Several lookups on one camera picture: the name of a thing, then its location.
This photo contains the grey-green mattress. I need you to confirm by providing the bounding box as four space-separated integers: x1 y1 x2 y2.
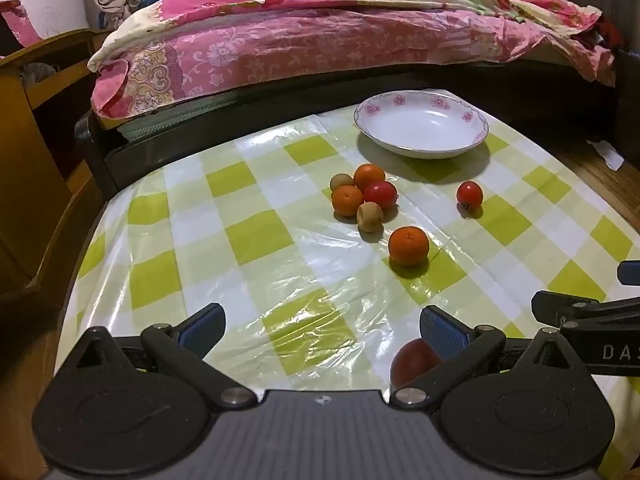
120 92 226 141

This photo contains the pink cloth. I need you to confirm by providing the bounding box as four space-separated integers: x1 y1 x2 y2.
0 0 41 46

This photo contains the orange mandarin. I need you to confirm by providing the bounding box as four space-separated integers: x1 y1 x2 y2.
388 226 431 267
331 185 365 218
353 164 387 193

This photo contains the pink floral quilt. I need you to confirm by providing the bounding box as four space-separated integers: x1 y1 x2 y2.
87 0 617 121

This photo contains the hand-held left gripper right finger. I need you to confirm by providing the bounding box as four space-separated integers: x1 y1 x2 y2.
389 305 596 409

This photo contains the large dark red tomato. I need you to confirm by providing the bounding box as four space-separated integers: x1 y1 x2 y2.
390 338 443 388

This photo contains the wooden cabinet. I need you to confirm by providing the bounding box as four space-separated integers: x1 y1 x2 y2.
0 27 113 311

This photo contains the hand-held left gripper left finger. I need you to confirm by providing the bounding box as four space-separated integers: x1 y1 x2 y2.
52 302 258 409

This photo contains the white paper scrap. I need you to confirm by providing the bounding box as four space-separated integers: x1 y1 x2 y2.
586 139 626 171

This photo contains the green checkered plastic tablecloth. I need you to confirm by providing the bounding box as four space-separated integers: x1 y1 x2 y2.
52 87 640 480

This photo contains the small red tomato with stem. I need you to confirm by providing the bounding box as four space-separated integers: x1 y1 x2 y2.
456 181 484 212

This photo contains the black bed frame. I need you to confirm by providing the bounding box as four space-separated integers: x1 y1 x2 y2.
74 0 640 203

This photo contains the white floral rim plate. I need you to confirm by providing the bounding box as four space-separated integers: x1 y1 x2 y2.
354 90 490 160

